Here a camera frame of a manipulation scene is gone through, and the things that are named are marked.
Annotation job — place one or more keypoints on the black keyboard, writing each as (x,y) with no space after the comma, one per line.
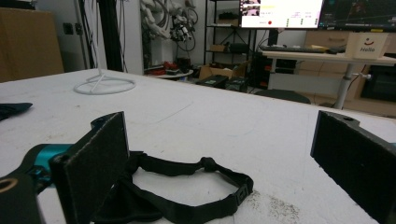
(289,49)

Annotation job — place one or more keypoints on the open cardboard box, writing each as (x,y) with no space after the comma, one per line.
(218,72)

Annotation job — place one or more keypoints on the dark cloth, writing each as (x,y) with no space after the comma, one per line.
(12,109)

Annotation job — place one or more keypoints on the dark computer monitor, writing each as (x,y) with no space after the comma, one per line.
(358,14)

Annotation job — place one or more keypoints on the white box with smile print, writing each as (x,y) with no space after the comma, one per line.
(367,45)

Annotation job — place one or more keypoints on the brown cardboard box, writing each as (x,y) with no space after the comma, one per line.
(28,43)

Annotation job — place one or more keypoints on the bright computer monitor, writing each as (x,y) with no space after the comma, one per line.
(289,14)

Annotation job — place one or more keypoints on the white desk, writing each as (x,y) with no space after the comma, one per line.
(311,56)

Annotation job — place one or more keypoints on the black metal shelf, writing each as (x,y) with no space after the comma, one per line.
(229,26)

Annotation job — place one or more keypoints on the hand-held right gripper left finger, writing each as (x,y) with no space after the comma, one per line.
(90,168)

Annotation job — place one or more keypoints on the black metal stand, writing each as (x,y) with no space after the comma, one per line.
(110,34)

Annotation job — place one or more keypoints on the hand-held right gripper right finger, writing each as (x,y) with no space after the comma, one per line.
(355,161)

